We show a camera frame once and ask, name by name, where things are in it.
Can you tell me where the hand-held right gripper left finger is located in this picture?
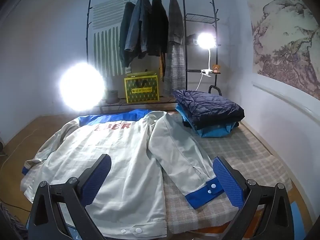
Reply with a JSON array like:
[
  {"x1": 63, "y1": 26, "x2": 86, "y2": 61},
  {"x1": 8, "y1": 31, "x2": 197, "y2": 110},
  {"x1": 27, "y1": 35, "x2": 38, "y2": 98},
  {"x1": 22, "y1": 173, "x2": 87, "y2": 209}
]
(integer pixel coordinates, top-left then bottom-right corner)
[{"x1": 26, "y1": 154, "x2": 112, "y2": 240}]

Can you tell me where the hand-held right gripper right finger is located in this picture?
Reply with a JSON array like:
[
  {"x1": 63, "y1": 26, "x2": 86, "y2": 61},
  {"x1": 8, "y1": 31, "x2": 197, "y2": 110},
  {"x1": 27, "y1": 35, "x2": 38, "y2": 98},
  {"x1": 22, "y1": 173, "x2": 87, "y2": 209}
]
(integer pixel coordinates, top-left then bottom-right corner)
[{"x1": 212, "y1": 156, "x2": 294, "y2": 240}]

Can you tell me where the white and blue jacket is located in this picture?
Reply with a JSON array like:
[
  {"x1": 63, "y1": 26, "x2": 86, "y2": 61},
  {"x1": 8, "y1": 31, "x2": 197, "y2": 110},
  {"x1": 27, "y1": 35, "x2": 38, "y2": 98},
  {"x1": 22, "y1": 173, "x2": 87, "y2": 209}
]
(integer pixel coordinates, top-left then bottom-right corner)
[{"x1": 22, "y1": 109, "x2": 224, "y2": 235}]

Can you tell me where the stack of folded blue clothes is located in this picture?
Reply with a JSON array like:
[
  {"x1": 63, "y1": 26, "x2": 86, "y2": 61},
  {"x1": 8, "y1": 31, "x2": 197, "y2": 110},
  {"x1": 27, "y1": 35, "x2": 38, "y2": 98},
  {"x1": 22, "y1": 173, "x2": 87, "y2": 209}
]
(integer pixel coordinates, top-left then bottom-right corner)
[{"x1": 173, "y1": 89, "x2": 245, "y2": 128}]

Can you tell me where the black metal clothes rack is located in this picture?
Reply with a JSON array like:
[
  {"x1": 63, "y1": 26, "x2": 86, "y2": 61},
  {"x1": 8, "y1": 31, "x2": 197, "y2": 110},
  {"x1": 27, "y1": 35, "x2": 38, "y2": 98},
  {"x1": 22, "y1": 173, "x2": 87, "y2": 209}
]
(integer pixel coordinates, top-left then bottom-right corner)
[{"x1": 86, "y1": 0, "x2": 223, "y2": 113}]

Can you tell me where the grey plaid blanket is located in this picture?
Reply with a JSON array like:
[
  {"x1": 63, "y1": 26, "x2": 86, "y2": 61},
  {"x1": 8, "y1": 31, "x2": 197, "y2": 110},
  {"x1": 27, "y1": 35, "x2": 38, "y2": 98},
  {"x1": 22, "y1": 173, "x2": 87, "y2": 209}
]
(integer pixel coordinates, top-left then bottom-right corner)
[{"x1": 22, "y1": 110, "x2": 293, "y2": 235}]

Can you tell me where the folded light blue jacket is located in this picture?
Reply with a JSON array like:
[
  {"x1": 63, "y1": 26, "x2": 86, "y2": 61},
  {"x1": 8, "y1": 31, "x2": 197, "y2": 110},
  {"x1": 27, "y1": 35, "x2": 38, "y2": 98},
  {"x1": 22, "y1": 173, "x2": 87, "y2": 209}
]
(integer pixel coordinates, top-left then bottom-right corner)
[{"x1": 175, "y1": 105, "x2": 240, "y2": 138}]

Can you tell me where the blue floor mat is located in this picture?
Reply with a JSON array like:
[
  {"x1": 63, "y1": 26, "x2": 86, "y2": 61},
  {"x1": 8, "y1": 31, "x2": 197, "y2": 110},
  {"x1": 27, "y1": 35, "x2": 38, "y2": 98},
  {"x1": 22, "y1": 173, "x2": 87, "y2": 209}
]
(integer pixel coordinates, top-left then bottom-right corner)
[{"x1": 290, "y1": 201, "x2": 300, "y2": 230}]

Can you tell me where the potted plant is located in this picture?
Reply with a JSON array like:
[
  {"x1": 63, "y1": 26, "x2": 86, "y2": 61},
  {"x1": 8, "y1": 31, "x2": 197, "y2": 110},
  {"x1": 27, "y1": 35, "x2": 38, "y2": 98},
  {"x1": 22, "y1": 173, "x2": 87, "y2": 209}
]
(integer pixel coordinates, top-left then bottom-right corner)
[{"x1": 106, "y1": 90, "x2": 119, "y2": 103}]

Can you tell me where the yellow and green patterned box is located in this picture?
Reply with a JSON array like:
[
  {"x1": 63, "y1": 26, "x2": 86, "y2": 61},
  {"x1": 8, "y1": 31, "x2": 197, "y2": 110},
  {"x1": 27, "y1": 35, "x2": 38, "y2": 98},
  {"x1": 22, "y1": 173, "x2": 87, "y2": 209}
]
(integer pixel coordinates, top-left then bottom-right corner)
[{"x1": 124, "y1": 71, "x2": 160, "y2": 103}]

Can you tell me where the grey checked cloth on shelf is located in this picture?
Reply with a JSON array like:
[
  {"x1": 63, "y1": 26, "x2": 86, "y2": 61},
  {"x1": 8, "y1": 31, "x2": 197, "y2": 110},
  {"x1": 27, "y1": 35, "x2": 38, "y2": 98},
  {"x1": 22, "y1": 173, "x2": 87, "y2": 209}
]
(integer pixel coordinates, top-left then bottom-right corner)
[
  {"x1": 162, "y1": 0, "x2": 187, "y2": 97},
  {"x1": 91, "y1": 0, "x2": 132, "y2": 77}
]

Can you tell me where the orange-brown hanging cloth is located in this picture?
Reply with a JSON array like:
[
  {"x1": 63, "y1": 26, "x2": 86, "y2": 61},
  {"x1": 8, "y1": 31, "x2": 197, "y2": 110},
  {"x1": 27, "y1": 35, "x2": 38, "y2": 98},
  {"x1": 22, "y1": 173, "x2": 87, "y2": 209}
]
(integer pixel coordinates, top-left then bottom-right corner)
[{"x1": 158, "y1": 52, "x2": 167, "y2": 82}]

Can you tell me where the white clip lamp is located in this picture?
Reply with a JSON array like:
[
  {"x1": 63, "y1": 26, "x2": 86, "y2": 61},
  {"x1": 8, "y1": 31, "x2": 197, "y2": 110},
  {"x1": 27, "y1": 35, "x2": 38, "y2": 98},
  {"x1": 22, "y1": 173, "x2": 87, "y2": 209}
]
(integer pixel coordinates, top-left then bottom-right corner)
[{"x1": 195, "y1": 32, "x2": 216, "y2": 92}]

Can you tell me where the dark green hanging jacket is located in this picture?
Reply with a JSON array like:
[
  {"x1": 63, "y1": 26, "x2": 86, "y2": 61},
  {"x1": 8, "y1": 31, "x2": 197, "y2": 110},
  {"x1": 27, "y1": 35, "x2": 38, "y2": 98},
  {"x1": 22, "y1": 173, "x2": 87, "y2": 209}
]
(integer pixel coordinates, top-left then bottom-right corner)
[{"x1": 119, "y1": 1, "x2": 137, "y2": 68}]

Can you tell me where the black hanging jacket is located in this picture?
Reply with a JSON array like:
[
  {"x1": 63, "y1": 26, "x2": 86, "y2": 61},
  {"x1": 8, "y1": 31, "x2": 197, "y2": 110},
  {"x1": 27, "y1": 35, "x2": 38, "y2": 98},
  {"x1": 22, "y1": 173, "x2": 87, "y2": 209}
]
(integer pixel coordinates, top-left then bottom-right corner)
[{"x1": 147, "y1": 0, "x2": 169, "y2": 57}]

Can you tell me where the ring light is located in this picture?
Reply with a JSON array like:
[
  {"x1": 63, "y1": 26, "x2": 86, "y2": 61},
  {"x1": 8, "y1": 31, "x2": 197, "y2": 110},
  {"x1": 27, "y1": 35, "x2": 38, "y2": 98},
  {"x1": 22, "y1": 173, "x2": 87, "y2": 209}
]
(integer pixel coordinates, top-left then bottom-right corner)
[{"x1": 59, "y1": 62, "x2": 105, "y2": 112}]

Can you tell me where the landscape wall poster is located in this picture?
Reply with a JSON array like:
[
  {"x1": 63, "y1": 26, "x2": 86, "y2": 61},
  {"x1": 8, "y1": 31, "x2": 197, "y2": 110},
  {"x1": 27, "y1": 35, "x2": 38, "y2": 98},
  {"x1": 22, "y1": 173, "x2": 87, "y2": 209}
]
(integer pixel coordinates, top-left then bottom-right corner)
[{"x1": 246, "y1": 0, "x2": 320, "y2": 98}]

